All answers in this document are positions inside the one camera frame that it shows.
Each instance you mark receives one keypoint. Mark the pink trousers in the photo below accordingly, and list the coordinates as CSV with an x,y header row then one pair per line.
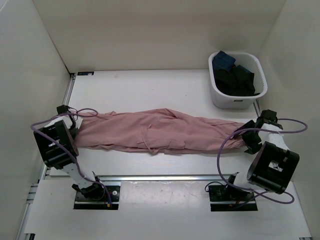
x,y
154,131

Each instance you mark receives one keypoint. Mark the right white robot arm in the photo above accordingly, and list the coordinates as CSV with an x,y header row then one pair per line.
x,y
274,163

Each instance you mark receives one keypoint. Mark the black folded garment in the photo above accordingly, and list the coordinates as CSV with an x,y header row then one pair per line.
x,y
237,81

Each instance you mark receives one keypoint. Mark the blue folded garment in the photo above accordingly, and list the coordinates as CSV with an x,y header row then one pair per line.
x,y
223,61

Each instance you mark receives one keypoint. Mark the white plastic laundry basket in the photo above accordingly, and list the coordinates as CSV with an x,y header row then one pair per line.
x,y
252,64

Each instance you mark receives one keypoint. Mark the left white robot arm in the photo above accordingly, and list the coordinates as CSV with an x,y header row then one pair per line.
x,y
57,147

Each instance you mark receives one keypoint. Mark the small dark label sticker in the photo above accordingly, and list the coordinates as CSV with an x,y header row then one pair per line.
x,y
85,73

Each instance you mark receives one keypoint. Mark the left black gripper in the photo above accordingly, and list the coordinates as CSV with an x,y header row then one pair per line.
x,y
76,132

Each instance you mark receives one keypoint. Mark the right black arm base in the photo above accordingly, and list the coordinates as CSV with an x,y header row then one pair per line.
x,y
224,198

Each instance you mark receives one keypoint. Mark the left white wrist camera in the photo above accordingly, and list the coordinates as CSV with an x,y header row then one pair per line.
x,y
78,122

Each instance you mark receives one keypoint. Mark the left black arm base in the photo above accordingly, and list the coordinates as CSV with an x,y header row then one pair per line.
x,y
97,199

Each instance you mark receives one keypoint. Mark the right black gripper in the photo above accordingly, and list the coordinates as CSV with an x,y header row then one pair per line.
x,y
253,147

